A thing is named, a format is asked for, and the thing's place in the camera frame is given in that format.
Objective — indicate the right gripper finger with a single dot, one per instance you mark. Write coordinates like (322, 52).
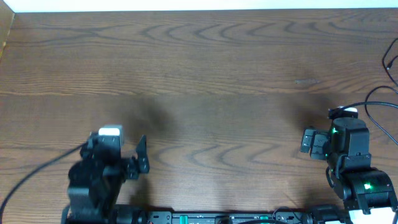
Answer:
(309, 135)
(306, 147)

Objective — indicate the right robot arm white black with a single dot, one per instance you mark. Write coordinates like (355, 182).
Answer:
(367, 193)

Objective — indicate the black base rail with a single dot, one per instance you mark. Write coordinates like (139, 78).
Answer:
(233, 217)

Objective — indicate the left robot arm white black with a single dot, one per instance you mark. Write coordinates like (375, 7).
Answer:
(96, 181)

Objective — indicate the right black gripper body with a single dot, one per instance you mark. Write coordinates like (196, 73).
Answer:
(327, 149)

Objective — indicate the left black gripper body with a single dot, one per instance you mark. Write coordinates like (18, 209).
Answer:
(131, 166)

